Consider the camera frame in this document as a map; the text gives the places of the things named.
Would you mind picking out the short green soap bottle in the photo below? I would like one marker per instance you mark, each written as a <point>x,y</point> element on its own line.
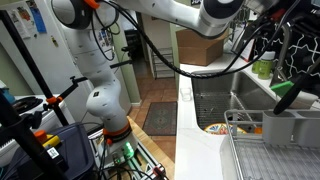
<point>256,66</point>

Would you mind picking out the yellow and orange emergency stop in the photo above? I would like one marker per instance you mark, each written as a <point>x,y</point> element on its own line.
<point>46,139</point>

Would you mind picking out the white printed paper sheet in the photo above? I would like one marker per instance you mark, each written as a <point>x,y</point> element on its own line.
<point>20,21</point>

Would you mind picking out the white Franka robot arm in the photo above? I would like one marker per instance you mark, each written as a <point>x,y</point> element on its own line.
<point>100,100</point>

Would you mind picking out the framed paper clipboard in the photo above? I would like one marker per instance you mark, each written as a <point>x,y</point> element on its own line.
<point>247,50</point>

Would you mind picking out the dark blue storage tote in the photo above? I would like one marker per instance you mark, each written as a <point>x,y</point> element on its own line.
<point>73,150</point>

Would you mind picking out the green sponge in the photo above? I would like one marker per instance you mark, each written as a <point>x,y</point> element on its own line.
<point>281,88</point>

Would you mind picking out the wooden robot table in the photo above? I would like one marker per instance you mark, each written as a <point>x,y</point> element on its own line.
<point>156,150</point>

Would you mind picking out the colourful patterned plate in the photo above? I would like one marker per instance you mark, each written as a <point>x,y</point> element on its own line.
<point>216,128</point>

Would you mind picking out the black tripod with orange clamp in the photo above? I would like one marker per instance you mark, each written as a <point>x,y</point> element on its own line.
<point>53,100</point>

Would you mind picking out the tall green soap bottle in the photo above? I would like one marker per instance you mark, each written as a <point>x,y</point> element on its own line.
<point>266,66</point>

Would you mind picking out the grey utensil caddy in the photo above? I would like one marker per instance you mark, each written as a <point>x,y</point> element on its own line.
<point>278,128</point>

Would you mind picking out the small orange item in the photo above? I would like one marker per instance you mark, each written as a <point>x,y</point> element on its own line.
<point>258,130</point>

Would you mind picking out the clear plastic cup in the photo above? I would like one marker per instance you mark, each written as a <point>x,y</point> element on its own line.
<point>186,94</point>

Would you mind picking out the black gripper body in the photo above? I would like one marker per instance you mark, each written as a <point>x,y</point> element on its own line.
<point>303,11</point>

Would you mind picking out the stainless steel sink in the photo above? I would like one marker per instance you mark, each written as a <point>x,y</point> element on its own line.
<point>233,86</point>

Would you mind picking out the cardboard box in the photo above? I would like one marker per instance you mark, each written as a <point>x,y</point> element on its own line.
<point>196,53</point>

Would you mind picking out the teal blue object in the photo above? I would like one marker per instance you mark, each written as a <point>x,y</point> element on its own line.
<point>6,93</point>

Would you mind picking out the patterned floor rug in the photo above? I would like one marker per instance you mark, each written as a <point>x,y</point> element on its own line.
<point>160,118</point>

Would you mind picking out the white stove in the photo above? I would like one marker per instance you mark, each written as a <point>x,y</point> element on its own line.
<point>50,116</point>

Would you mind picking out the white refrigerator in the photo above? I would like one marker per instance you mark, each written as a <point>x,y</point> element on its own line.
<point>50,66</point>

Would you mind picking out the fridge photo collage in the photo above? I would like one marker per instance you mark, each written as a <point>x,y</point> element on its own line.
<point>105,38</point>

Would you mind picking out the white drainboard tray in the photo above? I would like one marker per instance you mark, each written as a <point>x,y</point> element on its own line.
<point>226,160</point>

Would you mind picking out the thick black camera stand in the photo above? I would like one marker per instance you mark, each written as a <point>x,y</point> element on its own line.
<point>20,133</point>

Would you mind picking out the metal shoe rack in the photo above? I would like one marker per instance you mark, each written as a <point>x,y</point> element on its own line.
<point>163,66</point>

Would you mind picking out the curved steel faucet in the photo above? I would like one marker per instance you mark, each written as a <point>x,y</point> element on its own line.
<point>283,60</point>

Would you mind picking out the blue paper sheet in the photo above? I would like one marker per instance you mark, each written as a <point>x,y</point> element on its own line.
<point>39,20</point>

